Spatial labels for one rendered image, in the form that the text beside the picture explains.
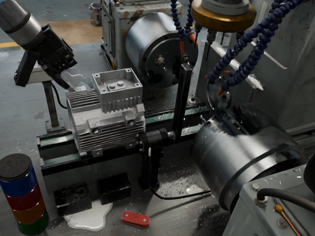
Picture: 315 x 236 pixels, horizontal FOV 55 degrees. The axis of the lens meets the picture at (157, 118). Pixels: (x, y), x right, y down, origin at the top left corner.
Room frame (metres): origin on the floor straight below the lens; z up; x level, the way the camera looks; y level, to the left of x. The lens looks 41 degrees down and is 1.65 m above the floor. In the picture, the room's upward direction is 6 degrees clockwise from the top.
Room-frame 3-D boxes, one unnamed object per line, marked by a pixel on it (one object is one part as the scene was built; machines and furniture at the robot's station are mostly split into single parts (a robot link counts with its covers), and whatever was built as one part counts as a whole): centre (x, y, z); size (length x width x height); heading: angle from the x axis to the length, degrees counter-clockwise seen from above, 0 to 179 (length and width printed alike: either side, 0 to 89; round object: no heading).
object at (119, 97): (0.71, 0.13, 1.11); 0.12 x 0.11 x 0.07; 117
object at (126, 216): (0.48, 0.04, 0.81); 0.09 x 0.03 x 0.02; 80
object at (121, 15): (1.37, 0.14, 0.99); 0.35 x 0.31 x 0.37; 26
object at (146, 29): (1.15, 0.04, 1.04); 0.37 x 0.25 x 0.25; 26
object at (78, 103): (0.70, 0.16, 1.02); 0.20 x 0.19 x 0.19; 117
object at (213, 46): (0.90, -0.26, 0.97); 0.30 x 0.11 x 0.34; 26
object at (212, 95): (0.87, -0.20, 1.02); 0.15 x 0.02 x 0.15; 26
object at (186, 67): (0.65, -0.06, 1.12); 0.04 x 0.03 x 0.26; 116
